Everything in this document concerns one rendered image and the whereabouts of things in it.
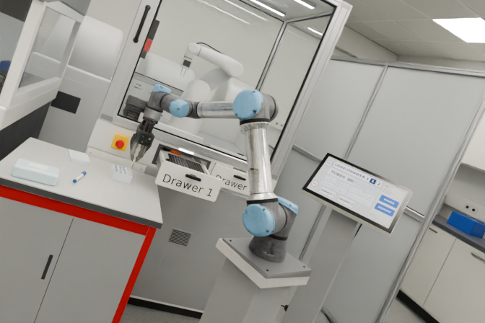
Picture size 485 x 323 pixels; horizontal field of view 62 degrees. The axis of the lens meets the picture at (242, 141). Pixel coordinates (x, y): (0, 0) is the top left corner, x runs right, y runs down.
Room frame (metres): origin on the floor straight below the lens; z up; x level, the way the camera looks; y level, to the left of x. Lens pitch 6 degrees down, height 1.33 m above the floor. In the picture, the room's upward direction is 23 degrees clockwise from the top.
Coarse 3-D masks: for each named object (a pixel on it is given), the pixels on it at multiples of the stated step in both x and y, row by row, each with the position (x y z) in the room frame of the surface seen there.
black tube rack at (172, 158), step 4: (172, 156) 2.01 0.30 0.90; (176, 156) 2.03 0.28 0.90; (168, 160) 2.02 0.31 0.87; (172, 160) 1.92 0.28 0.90; (176, 160) 1.96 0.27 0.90; (180, 160) 1.99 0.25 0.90; (184, 160) 2.02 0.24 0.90; (188, 160) 2.07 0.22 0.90; (180, 164) 1.91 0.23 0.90; (184, 164) 1.93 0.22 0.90; (188, 164) 1.97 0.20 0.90; (192, 164) 2.00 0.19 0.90; (196, 164) 2.05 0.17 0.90; (192, 168) 1.93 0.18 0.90; (196, 168) 1.97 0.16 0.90; (200, 168) 2.00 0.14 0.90
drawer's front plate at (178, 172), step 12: (168, 168) 1.72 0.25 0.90; (180, 168) 1.74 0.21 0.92; (156, 180) 1.72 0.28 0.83; (168, 180) 1.73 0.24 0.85; (180, 180) 1.75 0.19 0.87; (192, 180) 1.76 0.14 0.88; (204, 180) 1.78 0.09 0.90; (216, 180) 1.79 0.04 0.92; (192, 192) 1.77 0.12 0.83; (204, 192) 1.78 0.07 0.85; (216, 192) 1.80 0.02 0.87
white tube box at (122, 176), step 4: (116, 164) 1.84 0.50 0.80; (112, 168) 1.81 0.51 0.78; (116, 168) 1.79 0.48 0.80; (124, 168) 1.83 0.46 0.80; (128, 168) 1.86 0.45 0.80; (112, 172) 1.76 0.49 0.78; (116, 172) 1.73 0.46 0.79; (120, 172) 1.75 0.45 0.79; (124, 172) 1.78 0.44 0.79; (112, 176) 1.72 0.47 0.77; (116, 176) 1.73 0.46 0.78; (120, 176) 1.74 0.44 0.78; (124, 176) 1.74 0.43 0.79; (128, 176) 1.75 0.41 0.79; (132, 176) 1.76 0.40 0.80; (120, 180) 1.74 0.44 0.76; (124, 180) 1.75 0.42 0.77; (128, 180) 1.75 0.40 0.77
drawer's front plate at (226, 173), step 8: (216, 168) 2.12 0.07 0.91; (224, 168) 2.13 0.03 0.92; (216, 176) 2.12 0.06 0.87; (224, 176) 2.14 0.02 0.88; (232, 176) 2.15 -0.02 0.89; (224, 184) 2.14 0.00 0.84; (232, 184) 2.16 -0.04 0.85; (248, 184) 2.18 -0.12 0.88; (240, 192) 2.18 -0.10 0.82; (248, 192) 2.19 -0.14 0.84
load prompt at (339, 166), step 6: (336, 162) 2.36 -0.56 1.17; (336, 168) 2.33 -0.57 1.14; (342, 168) 2.33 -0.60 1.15; (348, 168) 2.32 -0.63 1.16; (354, 174) 2.29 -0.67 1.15; (360, 174) 2.29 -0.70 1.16; (366, 174) 2.28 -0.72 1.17; (366, 180) 2.25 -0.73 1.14; (372, 180) 2.25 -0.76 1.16; (378, 180) 2.25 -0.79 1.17; (378, 186) 2.22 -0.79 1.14
